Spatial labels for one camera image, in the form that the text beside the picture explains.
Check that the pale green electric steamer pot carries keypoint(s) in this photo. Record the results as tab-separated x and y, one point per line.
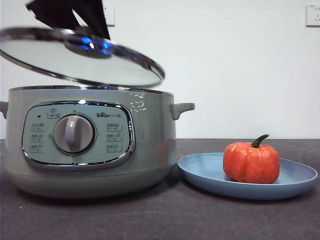
150	130

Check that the blue round plate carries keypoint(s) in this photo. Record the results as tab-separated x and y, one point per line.
200	172

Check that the white wall socket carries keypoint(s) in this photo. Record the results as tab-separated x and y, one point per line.
110	15
313	15

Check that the orange pumpkin with green stem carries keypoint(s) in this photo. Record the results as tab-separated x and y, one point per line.
250	162

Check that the glass lid with green knob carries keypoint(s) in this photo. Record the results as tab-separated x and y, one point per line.
75	65

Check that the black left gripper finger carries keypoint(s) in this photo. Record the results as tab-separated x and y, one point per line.
52	11
92	17

